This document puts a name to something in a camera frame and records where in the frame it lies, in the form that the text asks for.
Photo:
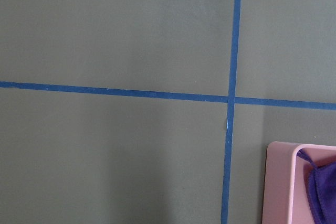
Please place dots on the purple cloth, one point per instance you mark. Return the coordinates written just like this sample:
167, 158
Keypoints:
320, 189

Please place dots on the pink plastic bin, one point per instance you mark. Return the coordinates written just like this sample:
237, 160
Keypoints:
285, 195

